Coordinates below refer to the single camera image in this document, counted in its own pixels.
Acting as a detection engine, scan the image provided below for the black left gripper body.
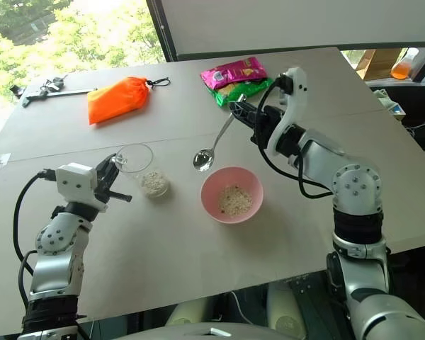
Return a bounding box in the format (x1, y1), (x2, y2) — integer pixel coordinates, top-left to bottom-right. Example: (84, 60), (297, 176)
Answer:
(91, 159), (121, 207)

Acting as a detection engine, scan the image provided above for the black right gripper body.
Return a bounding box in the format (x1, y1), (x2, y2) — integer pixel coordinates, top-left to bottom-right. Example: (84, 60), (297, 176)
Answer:
(249, 104), (286, 145)

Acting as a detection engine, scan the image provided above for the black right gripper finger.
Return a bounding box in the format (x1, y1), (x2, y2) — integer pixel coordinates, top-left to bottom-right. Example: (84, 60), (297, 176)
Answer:
(228, 101), (259, 131)
(241, 100), (270, 115)

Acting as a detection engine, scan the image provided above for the clear glass mug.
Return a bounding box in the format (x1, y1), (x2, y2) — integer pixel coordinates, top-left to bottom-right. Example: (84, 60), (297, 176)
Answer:
(114, 142), (171, 200)

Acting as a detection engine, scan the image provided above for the silver metal spoon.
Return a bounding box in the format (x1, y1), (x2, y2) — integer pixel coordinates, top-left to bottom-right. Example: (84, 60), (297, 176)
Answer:
(192, 93), (248, 174)

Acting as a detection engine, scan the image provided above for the oatmeal in glass mug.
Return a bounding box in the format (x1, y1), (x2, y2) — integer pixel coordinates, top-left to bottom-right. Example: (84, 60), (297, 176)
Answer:
(139, 170), (170, 198)

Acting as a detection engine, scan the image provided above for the oatmeal in pink bowl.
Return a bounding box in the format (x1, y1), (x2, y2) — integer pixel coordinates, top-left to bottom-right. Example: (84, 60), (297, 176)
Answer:
(217, 185), (254, 217)

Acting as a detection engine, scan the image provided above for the pink bowl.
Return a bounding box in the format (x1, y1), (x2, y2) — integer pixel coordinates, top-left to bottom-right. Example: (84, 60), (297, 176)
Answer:
(200, 166), (264, 225)

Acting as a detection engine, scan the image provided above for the green snack packet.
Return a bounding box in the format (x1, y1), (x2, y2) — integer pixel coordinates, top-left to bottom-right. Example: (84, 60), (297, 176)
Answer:
(208, 77), (274, 108)

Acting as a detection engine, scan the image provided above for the magenta snack packet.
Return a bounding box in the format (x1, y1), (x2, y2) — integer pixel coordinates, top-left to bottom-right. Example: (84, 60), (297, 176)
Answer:
(199, 59), (269, 90)

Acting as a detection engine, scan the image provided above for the grey metal bar tool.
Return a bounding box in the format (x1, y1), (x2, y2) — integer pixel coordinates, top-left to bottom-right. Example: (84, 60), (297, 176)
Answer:
(21, 86), (98, 108)

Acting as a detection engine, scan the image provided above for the bunch of keys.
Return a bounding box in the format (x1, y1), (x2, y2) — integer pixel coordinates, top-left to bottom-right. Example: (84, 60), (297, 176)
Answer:
(39, 76), (66, 94)

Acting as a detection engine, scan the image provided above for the brown cardboard box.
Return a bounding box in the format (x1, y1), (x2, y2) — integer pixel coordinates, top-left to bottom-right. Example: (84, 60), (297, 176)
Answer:
(355, 49), (402, 81)

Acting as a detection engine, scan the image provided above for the cluttered equipment beside table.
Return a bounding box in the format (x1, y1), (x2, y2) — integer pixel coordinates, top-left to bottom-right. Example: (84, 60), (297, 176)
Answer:
(370, 86), (406, 119)

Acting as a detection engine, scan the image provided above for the orange plastic bottle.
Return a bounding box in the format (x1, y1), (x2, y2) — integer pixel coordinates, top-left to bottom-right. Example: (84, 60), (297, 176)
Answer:
(390, 47), (420, 80)

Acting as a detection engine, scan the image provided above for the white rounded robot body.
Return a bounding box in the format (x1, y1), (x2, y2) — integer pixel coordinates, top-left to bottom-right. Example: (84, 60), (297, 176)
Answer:
(113, 281), (309, 340)

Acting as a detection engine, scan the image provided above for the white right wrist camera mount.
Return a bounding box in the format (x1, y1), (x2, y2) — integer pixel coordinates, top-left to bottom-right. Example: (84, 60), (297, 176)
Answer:
(266, 67), (310, 157)

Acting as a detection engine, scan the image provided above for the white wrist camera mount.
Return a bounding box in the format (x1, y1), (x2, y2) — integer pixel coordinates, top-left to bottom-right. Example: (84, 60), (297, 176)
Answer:
(266, 67), (310, 157)
(55, 163), (106, 213)

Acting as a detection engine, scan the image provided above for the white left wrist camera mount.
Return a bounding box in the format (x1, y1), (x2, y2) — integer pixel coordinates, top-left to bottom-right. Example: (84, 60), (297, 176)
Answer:
(55, 163), (106, 213)

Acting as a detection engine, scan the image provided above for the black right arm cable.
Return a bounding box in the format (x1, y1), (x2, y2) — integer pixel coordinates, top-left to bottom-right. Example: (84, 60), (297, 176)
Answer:
(253, 75), (335, 199)

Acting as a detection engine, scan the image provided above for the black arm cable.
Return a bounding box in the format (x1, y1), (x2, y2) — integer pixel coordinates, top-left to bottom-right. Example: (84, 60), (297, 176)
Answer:
(13, 169), (57, 312)
(253, 75), (335, 199)

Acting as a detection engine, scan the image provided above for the orange drawstring bag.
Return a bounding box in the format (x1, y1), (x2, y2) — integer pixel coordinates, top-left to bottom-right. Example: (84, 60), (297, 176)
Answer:
(87, 75), (171, 125)

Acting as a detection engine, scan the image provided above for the grey board with black frame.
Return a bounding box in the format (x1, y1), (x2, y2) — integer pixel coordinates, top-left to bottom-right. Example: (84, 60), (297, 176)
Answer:
(145, 0), (425, 62)

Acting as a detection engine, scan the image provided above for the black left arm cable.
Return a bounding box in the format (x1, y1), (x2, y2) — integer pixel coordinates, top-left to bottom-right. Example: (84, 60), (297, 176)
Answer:
(13, 169), (57, 312)

